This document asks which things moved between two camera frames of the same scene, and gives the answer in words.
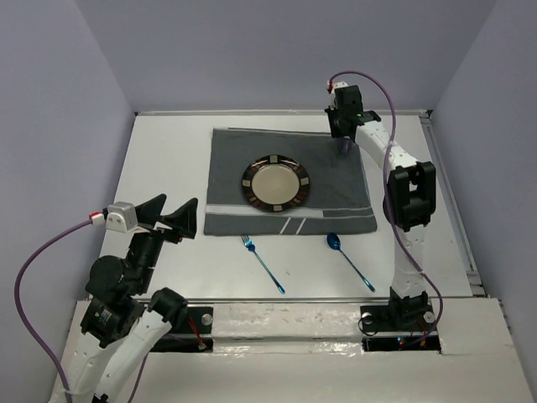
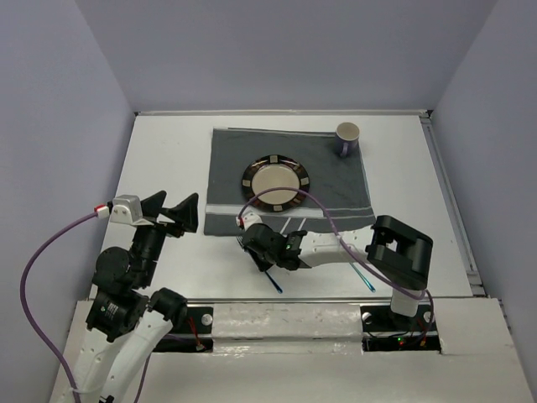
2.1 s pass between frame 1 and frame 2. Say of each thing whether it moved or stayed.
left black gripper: stayed
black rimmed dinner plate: stayed
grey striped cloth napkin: stayed
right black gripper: moved
